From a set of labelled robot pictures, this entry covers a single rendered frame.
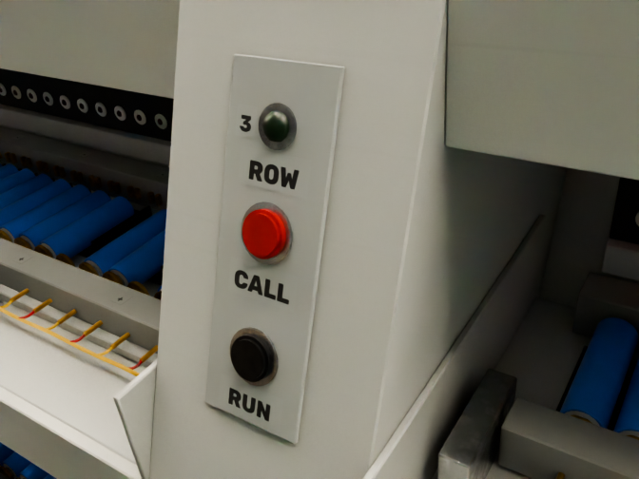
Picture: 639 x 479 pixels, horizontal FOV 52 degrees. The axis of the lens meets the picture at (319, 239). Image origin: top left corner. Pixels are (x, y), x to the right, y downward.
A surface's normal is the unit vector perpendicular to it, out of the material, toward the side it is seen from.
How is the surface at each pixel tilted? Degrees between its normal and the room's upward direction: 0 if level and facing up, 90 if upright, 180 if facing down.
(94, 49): 111
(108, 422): 21
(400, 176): 90
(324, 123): 90
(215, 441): 90
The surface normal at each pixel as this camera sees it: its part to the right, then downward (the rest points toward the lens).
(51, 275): -0.08, -0.84
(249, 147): -0.53, 0.15
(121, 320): -0.54, 0.49
